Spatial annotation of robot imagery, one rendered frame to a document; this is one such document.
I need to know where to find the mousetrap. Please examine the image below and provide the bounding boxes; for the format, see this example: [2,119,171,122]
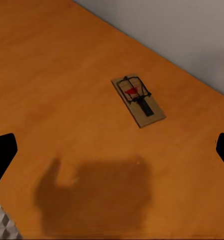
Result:
[112,72,166,129]

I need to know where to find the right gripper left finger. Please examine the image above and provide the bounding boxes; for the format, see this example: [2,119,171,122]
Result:
[0,133,18,179]

